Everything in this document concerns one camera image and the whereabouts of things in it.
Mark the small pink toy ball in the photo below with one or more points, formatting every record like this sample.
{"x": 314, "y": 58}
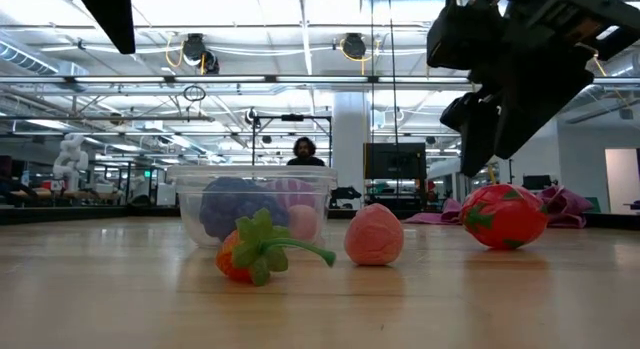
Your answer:
{"x": 302, "y": 222}

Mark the pink toy peach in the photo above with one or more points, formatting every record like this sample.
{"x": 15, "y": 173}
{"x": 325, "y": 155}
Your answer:
{"x": 374, "y": 236}

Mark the small strawberry with long stem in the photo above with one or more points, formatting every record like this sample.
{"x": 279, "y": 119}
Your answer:
{"x": 250, "y": 249}

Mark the clear plastic tupperware container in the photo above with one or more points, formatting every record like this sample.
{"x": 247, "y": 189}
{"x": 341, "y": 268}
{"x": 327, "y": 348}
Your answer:
{"x": 190, "y": 209}

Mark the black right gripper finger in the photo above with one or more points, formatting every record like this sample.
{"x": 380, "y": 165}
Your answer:
{"x": 540, "y": 99}
{"x": 480, "y": 134}

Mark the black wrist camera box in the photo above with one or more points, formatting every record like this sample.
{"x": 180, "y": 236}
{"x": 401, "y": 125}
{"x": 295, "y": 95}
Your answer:
{"x": 465, "y": 34}

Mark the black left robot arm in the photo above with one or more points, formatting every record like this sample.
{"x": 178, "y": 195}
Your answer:
{"x": 112, "y": 14}

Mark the small black monitor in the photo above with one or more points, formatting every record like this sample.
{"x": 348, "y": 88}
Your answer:
{"x": 536, "y": 182}

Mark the purple toy grape bunch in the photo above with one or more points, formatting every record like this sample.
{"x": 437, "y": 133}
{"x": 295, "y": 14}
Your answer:
{"x": 230, "y": 204}

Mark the purple cloth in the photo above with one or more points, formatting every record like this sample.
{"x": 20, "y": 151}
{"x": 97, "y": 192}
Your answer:
{"x": 565, "y": 204}

